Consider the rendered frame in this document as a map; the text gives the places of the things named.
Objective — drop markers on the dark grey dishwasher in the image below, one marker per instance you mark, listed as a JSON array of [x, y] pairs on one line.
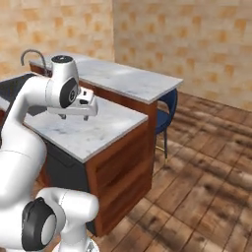
[[65, 170]]

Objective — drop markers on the grey curved tap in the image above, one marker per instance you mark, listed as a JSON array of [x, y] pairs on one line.
[[42, 59]]

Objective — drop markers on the blue bar stool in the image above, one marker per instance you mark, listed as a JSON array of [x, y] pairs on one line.
[[168, 108]]

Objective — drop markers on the wooden kitchen island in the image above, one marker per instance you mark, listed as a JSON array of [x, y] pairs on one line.
[[124, 170]]

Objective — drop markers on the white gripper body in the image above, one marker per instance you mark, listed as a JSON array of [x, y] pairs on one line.
[[75, 110]]

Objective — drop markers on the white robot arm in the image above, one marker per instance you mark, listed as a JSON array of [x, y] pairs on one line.
[[19, 164]]

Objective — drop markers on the dark sink basin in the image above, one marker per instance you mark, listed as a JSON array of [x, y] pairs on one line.
[[11, 87]]

